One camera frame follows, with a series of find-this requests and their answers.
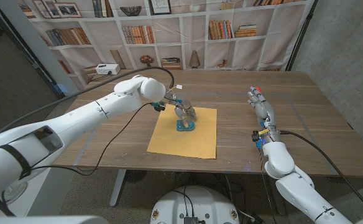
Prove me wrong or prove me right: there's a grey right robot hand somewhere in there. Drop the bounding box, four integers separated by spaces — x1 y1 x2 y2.
247 86 281 143

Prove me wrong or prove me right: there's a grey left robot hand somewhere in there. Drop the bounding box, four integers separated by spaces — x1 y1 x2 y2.
165 95 198 128

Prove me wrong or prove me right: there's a blue oval object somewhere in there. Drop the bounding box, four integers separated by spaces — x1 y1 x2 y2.
176 118 196 132

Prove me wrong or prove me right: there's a yellow paper envelope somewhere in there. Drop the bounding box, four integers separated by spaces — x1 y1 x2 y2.
146 104 218 160

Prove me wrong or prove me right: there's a printed bookshelf backdrop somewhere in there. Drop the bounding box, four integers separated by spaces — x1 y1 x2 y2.
15 0 318 91

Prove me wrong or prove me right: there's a dark round floor fixture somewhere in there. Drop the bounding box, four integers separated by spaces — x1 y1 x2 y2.
125 170 148 184

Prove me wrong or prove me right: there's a white power strip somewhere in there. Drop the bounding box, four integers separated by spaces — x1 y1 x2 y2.
95 63 121 75

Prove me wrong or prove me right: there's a black backdrop stand pole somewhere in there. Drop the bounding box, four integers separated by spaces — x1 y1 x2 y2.
285 0 319 72

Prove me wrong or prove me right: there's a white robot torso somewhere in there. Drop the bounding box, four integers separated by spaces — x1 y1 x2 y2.
150 185 241 224

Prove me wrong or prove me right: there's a grey table leg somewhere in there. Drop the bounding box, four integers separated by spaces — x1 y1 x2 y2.
109 169 128 208

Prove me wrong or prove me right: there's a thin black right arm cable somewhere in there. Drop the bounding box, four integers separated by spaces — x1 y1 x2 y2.
258 148 278 224

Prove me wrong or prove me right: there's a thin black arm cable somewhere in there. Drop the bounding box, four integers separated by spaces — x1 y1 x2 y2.
29 102 154 177
258 148 278 224

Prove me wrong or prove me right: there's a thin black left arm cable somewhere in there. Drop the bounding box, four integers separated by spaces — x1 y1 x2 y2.
29 102 154 177

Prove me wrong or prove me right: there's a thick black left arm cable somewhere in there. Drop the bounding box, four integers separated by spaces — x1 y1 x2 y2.
0 66 175 136

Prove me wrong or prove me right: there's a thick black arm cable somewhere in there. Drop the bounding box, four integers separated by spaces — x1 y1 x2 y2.
280 130 363 215
0 66 175 136

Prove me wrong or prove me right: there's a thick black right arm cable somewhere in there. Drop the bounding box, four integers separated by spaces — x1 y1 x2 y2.
280 130 363 215

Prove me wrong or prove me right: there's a black power strip cable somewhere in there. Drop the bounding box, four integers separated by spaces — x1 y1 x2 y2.
90 72 113 83

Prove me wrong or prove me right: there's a thin black torso cable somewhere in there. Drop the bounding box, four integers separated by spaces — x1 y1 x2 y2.
172 185 195 218

